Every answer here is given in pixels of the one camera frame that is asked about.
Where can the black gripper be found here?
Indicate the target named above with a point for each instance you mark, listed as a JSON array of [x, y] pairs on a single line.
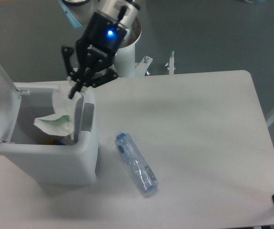
[[95, 50]]

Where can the white paper wrapper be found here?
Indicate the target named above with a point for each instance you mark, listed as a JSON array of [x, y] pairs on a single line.
[[62, 121]]

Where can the clear plastic water bottle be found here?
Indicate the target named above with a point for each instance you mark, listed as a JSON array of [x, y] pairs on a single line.
[[140, 170]]

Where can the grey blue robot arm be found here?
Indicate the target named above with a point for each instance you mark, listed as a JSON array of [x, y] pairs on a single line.
[[79, 13]]

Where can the white trash can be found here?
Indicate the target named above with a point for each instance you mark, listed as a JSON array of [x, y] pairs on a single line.
[[51, 159]]

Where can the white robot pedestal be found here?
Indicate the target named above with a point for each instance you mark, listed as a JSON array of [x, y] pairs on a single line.
[[124, 62]]

